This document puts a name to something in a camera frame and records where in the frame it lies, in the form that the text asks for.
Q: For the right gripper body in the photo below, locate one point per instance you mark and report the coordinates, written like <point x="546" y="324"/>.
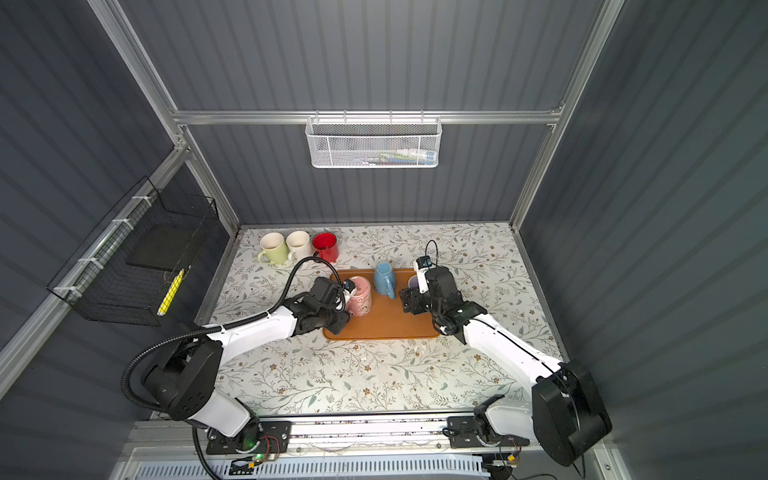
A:
<point x="420" y="302"/>

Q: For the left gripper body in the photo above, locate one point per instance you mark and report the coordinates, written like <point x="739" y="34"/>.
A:
<point x="332" y="319"/>

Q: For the pink ghost pattern mug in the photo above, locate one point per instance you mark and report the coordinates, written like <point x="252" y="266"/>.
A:
<point x="360" y="302"/>

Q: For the red mug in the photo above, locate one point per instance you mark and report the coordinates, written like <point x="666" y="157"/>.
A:
<point x="325" y="246"/>

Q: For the white mug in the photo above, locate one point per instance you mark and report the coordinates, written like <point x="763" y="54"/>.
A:
<point x="300" y="245"/>

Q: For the light green mug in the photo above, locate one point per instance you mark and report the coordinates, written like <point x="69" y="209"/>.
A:
<point x="274" y="249"/>

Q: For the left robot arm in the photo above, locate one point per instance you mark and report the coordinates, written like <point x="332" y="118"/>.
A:
<point x="181" y="377"/>

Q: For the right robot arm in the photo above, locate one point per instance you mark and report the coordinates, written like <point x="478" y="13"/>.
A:
<point x="562" y="411"/>

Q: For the blue dotted mug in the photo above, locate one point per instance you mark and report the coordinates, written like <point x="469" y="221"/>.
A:
<point x="385" y="280"/>

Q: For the orange plastic tray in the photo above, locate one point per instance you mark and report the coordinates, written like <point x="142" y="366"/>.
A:
<point x="386" y="319"/>

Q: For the pens in white basket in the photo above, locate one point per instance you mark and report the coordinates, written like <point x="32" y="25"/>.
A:
<point x="408" y="157"/>

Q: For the yellow marker pen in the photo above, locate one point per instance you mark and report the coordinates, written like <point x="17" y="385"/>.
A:
<point x="171" y="293"/>

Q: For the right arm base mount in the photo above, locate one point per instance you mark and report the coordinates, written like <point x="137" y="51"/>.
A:
<point x="468" y="431"/>

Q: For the white wire wall basket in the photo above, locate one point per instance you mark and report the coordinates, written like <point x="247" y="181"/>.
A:
<point x="338" y="145"/>

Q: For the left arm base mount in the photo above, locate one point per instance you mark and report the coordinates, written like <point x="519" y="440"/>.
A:
<point x="260" y="439"/>

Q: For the black wire wall basket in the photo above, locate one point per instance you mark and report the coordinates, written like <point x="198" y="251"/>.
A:
<point x="124" y="274"/>

